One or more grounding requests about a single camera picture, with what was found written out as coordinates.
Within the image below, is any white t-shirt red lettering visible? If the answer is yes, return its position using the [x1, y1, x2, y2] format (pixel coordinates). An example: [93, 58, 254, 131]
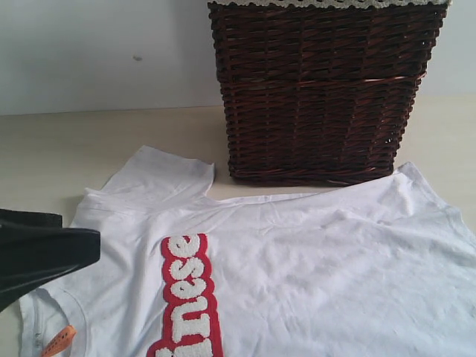
[19, 147, 475, 356]

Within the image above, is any dark brown wicker basket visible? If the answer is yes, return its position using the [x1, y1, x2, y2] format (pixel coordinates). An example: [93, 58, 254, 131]
[208, 3, 449, 185]

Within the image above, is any orange perforated strap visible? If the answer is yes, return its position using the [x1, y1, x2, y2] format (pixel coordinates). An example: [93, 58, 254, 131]
[40, 324, 78, 357]

